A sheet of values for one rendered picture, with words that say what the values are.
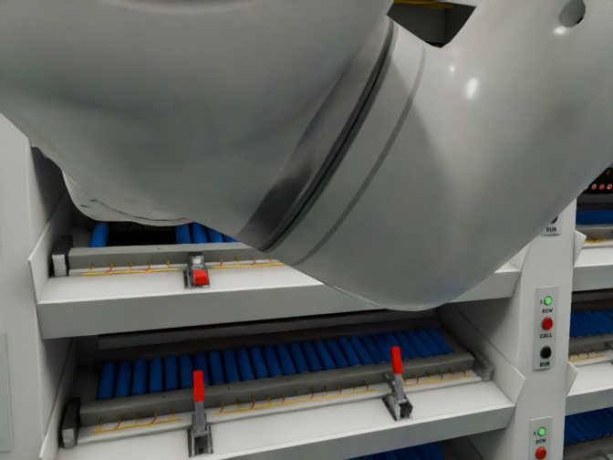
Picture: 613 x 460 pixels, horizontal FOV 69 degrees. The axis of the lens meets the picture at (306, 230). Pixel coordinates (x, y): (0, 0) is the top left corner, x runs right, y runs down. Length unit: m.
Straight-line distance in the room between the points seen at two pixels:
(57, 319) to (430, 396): 0.50
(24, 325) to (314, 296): 0.31
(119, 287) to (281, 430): 0.27
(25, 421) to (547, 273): 0.68
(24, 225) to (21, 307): 0.08
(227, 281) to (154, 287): 0.08
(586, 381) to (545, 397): 0.10
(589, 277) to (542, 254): 0.11
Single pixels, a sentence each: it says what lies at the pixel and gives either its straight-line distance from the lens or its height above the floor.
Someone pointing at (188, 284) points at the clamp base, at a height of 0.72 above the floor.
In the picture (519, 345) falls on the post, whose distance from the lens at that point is 0.73.
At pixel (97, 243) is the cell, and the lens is 0.59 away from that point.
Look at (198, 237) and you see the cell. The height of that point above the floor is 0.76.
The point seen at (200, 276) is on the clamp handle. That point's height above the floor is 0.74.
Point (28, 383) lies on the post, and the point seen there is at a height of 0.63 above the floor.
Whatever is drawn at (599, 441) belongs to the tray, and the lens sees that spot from 1.04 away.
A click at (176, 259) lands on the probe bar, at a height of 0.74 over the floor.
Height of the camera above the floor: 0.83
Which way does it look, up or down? 5 degrees down
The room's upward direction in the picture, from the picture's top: straight up
